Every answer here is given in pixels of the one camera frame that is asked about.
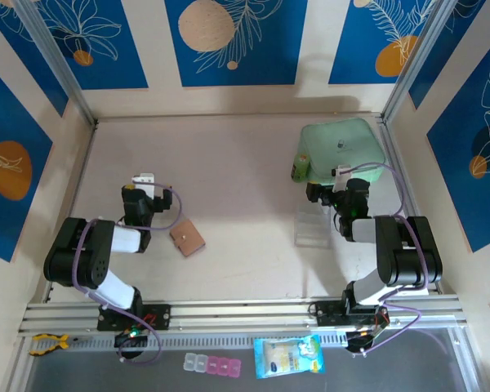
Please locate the tan leather card holder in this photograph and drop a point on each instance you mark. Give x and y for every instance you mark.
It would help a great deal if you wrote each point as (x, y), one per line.
(186, 239)

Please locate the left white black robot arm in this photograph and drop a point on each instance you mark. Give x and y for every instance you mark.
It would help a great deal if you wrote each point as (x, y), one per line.
(126, 241)

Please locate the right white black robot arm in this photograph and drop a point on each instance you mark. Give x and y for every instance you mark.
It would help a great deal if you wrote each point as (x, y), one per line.
(365, 230)

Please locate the small green bottle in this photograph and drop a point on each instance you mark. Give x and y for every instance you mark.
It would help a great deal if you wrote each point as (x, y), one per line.
(300, 165)

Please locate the mint green zip case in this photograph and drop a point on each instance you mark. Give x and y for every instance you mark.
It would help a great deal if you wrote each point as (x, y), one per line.
(343, 139)

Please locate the black controller board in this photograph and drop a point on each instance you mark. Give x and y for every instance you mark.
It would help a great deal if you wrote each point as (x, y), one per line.
(130, 339)
(361, 341)

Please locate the blue white snack packet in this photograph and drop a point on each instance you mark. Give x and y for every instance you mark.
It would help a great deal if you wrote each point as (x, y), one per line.
(288, 357)

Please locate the pink clear pill organizer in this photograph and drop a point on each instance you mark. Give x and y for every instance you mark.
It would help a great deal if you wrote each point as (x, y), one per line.
(212, 364)

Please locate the grey metal shelf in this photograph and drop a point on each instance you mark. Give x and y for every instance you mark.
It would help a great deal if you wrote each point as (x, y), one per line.
(106, 375)

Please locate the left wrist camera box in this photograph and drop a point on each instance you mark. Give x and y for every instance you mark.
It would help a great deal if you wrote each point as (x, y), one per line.
(143, 178)

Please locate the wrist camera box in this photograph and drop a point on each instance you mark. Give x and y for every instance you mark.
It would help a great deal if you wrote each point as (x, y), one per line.
(342, 170)
(143, 178)

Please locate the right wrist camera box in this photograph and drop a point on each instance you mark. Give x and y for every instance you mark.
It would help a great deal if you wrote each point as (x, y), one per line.
(342, 170)

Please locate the aluminium side rail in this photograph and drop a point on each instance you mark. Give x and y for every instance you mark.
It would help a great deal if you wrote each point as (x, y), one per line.
(391, 143)

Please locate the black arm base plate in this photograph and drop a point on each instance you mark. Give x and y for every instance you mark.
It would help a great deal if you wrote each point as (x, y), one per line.
(324, 312)
(161, 316)

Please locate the wide aluminium base rail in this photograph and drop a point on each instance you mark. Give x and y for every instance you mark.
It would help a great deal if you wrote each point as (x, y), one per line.
(237, 314)

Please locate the aluminium frame post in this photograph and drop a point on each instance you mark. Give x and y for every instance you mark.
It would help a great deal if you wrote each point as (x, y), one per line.
(58, 61)
(416, 61)

